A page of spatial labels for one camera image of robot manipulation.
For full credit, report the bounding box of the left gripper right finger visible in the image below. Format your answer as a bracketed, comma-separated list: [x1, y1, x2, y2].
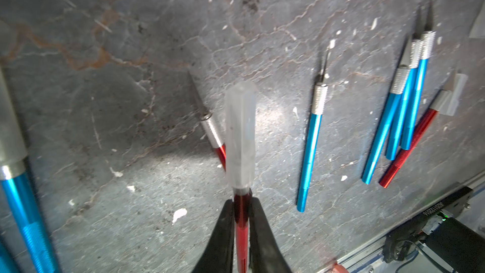
[249, 197, 292, 273]

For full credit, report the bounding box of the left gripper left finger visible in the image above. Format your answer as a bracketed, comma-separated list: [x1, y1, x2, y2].
[192, 200, 235, 273]

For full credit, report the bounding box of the red carving knife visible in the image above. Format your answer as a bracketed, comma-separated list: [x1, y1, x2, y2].
[378, 71, 469, 189]
[188, 73, 226, 169]
[225, 81, 256, 272]

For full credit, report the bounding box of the blue carving knife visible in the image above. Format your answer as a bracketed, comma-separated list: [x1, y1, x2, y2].
[297, 51, 329, 212]
[1, 77, 61, 272]
[386, 6, 423, 161]
[362, 37, 413, 185]
[400, 0, 436, 150]

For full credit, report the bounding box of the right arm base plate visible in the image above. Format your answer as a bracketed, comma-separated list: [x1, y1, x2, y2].
[383, 187, 474, 264]

